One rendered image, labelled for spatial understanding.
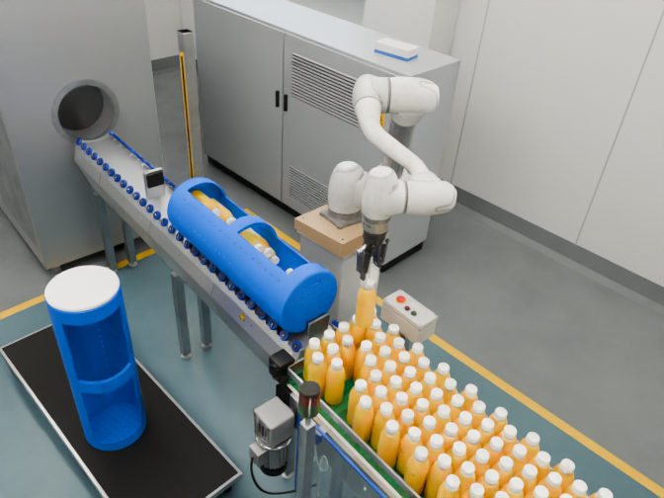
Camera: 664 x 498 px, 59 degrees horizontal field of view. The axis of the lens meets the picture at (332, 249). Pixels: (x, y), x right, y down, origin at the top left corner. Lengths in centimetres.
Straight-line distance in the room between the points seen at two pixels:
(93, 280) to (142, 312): 140
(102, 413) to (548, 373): 252
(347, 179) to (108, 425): 166
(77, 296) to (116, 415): 88
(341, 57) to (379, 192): 215
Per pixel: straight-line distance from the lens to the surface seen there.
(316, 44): 399
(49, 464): 332
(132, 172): 352
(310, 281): 220
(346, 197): 269
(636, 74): 426
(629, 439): 372
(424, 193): 181
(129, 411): 320
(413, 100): 224
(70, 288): 256
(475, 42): 475
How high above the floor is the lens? 260
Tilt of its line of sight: 36 degrees down
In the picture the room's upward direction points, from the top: 5 degrees clockwise
